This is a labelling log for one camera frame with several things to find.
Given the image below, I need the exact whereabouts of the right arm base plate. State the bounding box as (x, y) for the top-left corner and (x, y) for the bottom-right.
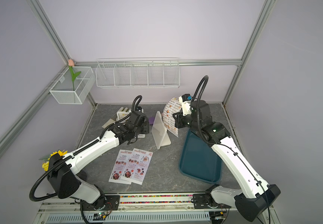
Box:
(190, 193), (231, 209)

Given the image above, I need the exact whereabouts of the teal plastic tray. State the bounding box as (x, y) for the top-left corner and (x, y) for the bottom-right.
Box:
(179, 131), (223, 184)

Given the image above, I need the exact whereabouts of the red special menu sheet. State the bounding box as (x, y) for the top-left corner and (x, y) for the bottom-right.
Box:
(108, 150), (132, 185)

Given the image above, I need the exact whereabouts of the white wire wall rack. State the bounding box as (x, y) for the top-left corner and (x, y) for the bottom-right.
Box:
(96, 57), (181, 89)

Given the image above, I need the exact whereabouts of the white mesh wall basket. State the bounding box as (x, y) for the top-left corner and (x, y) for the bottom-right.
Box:
(49, 66), (96, 105)

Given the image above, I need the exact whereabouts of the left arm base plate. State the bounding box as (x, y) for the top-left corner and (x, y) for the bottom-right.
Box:
(81, 195), (120, 211)

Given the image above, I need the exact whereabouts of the yellow sunflower bouquet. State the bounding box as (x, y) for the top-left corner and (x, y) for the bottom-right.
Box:
(39, 150), (68, 172)

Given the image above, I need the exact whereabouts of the pink artificial tulip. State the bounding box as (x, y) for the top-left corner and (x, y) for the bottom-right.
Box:
(68, 59), (81, 90)

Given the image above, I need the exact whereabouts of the white menu holder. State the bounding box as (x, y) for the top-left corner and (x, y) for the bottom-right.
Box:
(116, 110), (146, 138)
(152, 111), (171, 149)

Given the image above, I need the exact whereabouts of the purple pink spoon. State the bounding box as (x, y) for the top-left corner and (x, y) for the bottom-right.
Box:
(149, 117), (155, 125)

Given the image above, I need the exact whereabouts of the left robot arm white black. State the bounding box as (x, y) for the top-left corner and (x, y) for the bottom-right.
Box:
(29, 95), (150, 210)

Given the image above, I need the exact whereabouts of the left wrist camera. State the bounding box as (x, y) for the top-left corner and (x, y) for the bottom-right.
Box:
(127, 111), (149, 127)

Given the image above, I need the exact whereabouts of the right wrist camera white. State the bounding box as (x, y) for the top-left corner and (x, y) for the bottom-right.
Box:
(179, 94), (192, 116)

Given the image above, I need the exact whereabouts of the aluminium front rail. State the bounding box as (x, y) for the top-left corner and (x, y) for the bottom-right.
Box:
(33, 192), (248, 224)

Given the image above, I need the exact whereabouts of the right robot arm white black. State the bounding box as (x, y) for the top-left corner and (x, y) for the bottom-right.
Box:
(173, 76), (281, 222)

